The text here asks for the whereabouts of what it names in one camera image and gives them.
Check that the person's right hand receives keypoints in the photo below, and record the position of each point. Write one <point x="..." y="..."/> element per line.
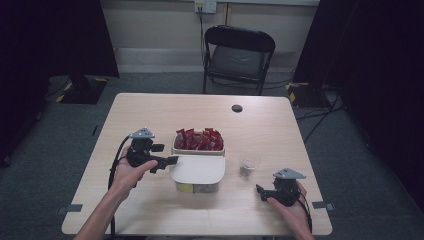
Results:
<point x="293" y="213"/>

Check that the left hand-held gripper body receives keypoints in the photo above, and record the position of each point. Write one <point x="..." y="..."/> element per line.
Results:
<point x="141" y="150"/>

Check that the person's left hand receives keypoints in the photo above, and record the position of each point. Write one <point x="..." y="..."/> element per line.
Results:
<point x="130" y="176"/>

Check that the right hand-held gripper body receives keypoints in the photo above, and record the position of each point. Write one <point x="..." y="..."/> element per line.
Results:
<point x="286" y="191"/>

